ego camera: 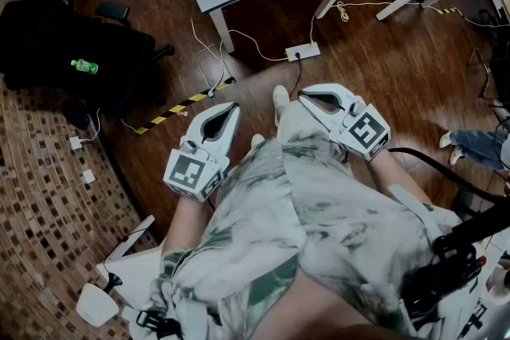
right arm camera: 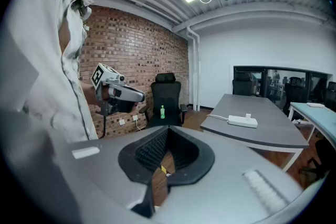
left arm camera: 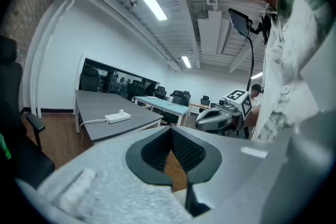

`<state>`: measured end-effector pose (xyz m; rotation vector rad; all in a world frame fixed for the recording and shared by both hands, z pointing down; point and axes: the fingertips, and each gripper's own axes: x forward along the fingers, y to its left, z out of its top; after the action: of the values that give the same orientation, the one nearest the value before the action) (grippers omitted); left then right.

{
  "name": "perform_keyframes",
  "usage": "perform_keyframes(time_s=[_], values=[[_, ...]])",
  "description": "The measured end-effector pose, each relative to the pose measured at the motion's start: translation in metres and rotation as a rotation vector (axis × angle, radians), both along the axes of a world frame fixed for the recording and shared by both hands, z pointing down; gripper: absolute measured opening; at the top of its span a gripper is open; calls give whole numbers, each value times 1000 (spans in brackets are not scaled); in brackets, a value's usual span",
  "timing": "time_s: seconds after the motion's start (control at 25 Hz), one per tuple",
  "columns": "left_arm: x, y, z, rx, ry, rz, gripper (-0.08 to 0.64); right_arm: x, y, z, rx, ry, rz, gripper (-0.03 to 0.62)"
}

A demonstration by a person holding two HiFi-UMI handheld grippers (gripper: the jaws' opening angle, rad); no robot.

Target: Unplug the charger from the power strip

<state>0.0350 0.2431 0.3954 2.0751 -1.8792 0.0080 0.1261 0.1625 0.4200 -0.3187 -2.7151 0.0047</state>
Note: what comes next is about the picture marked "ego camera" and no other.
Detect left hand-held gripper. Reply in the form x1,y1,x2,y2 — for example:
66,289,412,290
163,102,242,203

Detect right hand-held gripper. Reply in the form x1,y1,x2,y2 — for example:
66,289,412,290
298,83,392,162

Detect person's left forearm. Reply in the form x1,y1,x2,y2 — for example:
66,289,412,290
162,193,219,256

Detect person's right forearm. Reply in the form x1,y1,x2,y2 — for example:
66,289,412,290
371,149,434,209

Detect white floor socket strip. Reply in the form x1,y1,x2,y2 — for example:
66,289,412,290
284,41,322,63

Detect long yellow black striped tape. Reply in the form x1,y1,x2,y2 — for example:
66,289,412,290
134,76,237,136

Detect person's marbled white dress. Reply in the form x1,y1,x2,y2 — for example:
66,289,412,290
147,99,473,340

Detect green plastic bottle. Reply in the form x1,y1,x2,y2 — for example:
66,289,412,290
70,58,100,76

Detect short yellow black striped tape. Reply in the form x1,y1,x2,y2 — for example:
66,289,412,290
433,6,465,18

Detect white side table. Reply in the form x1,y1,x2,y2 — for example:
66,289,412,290
95,214,169,311

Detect black office chair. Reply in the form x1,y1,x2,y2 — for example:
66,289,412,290
0,0,176,132

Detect black floor cable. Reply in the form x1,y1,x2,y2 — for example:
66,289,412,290
288,53,304,100

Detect white thin floor cable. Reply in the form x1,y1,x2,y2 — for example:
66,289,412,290
226,29,288,63

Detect white coiled cable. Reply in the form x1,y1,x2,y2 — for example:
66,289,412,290
335,0,424,23

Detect thick black cable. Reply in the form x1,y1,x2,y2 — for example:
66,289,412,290
387,147,510,205

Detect thin metal frame stand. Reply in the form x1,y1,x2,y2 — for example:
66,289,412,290
466,46,496,101

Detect black strap buckle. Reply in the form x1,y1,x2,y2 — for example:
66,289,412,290
135,309,186,340

